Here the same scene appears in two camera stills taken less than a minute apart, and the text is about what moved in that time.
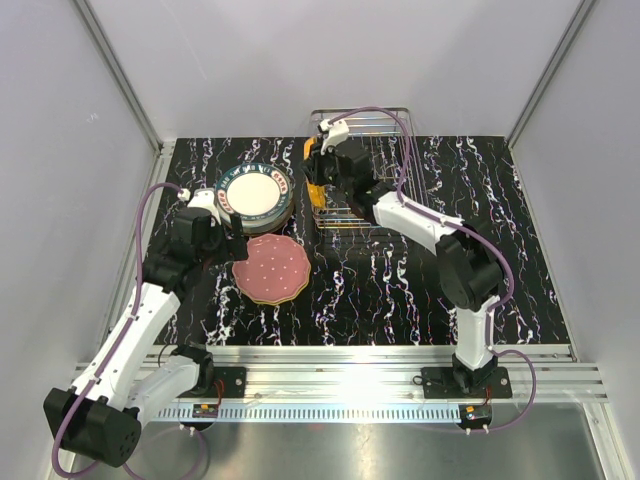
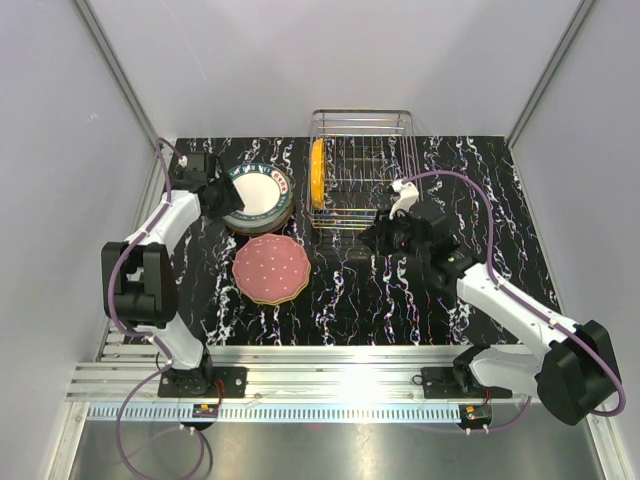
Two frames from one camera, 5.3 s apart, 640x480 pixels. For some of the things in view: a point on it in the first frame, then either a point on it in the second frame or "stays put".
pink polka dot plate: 276,267 stays put
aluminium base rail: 541,374 stays put
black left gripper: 237,245 -> 231,200
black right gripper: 313,169 -> 376,237
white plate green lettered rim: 256,190 stays put
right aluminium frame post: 577,22 stays put
